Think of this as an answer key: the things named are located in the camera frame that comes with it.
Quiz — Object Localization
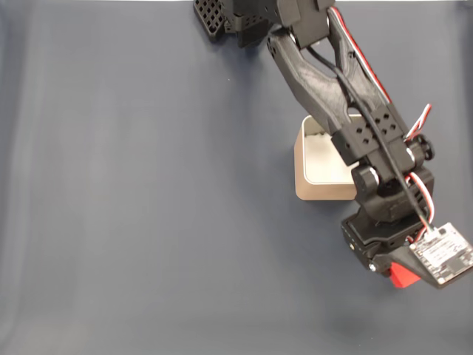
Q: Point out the red cube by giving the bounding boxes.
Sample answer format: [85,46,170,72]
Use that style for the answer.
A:
[389,261,423,289]

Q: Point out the beige square metal box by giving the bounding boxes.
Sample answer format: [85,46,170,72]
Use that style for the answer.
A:
[294,114,364,202]

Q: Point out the white crumpled tissue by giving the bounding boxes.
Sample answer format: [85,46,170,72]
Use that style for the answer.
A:
[303,133,354,184]

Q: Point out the red white black wire bundle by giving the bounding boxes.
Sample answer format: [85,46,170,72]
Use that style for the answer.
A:
[327,6,440,237]

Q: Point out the camera circuit board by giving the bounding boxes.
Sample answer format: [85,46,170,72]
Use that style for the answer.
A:
[409,221,473,286]

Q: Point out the black cable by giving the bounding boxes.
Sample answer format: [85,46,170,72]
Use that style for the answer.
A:
[308,47,432,233]

